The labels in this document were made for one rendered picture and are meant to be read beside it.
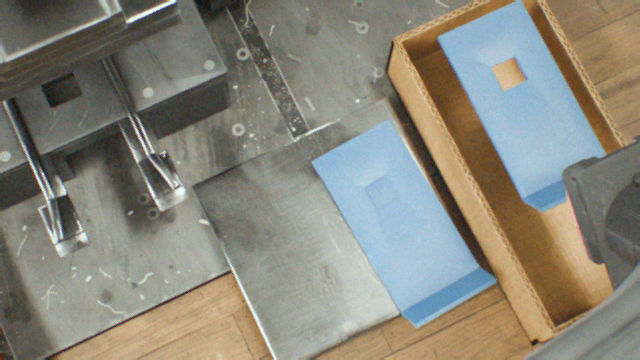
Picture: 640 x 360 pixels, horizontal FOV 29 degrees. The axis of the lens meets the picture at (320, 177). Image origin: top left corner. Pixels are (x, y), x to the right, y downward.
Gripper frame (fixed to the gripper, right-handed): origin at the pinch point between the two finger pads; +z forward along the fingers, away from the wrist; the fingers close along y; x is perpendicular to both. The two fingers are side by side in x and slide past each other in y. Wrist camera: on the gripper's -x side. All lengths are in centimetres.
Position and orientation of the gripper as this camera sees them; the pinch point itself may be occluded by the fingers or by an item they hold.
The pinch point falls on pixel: (579, 186)
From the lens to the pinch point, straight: 88.6
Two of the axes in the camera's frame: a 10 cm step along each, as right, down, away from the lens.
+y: -3.6, -8.8, -3.3
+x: -9.0, 4.2, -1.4
